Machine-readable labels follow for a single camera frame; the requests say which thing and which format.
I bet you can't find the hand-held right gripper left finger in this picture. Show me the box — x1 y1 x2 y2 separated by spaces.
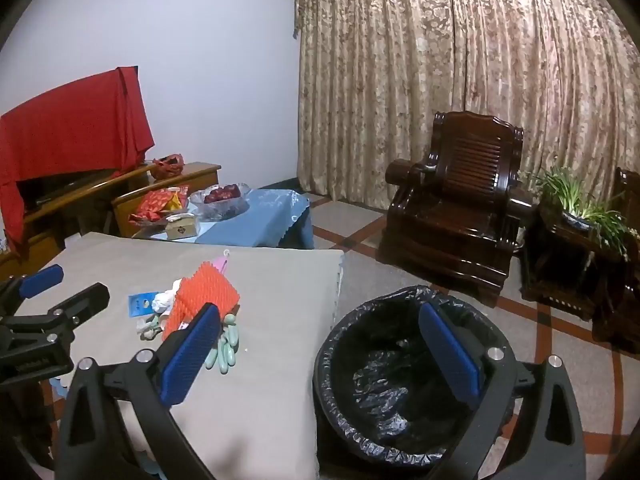
52 302 223 480

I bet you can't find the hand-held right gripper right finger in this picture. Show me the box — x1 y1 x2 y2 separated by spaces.
417 302 586 480

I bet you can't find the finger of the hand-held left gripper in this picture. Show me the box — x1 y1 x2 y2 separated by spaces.
0 264 65 311
0 282 111 346

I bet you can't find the mint green rubber glove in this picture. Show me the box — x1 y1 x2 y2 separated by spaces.
204 311 242 375

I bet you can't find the blue and white tube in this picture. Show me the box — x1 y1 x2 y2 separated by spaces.
127 291 157 318

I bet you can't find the white ball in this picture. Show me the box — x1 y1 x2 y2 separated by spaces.
151 280 183 313

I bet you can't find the black bagged trash bin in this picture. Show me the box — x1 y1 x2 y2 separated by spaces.
312 285 518 480

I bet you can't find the orange foam net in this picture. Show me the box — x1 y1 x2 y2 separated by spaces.
161 260 241 343

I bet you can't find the beige box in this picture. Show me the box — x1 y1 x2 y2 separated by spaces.
164 212 201 241

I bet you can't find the dark wooden side table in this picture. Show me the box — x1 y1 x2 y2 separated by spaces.
520 200 631 321

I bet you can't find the yellow snack packet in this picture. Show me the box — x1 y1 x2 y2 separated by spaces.
165 191 190 216

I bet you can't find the dark wooden armchair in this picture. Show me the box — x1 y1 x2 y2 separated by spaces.
376 111 538 308
592 167 640 356

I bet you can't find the glass fruit bowl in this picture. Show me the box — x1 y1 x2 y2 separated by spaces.
189 182 252 221

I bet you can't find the red cloth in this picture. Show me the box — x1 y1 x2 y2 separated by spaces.
0 66 156 251

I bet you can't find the red patterned bag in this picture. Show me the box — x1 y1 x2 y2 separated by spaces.
151 154 186 180

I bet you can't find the pile of red fruits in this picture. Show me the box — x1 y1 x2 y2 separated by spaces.
202 185 241 205

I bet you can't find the potted green plant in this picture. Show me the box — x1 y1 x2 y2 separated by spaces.
520 165 631 256

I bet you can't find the beige patterned curtain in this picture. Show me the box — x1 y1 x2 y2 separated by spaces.
292 0 640 256

